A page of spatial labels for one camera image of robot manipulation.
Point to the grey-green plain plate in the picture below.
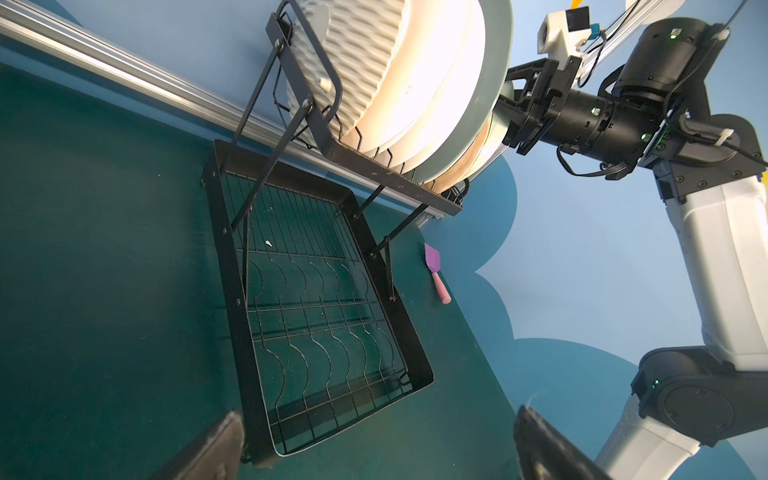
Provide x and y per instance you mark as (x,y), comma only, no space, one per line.
(499,27)

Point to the sunburst plate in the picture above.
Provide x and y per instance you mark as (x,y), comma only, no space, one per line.
(445,109)

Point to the mint green leaf plate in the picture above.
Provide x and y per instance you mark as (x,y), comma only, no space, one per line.
(490,140)

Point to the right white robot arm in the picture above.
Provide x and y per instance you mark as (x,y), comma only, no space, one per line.
(653,112)

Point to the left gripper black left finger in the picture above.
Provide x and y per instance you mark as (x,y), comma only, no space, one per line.
(214,454)

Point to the green-rimmed Hao Wei plate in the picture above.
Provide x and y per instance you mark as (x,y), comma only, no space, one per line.
(415,75)

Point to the black wire dish rack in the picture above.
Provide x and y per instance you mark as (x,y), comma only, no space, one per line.
(320,335)

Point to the aluminium frame rail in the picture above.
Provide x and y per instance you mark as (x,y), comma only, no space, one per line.
(29,24)

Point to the cream floral plate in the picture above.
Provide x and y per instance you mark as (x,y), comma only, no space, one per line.
(459,169)

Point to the purple scoop, pink handle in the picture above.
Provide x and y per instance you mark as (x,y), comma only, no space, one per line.
(433,262)

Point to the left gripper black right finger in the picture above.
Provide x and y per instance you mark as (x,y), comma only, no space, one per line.
(544,453)

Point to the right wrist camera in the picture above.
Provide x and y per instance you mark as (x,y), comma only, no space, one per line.
(564,34)

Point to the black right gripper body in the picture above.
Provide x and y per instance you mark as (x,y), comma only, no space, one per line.
(532,98)

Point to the woven bamboo plate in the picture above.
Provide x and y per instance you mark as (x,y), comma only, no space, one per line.
(361,39)

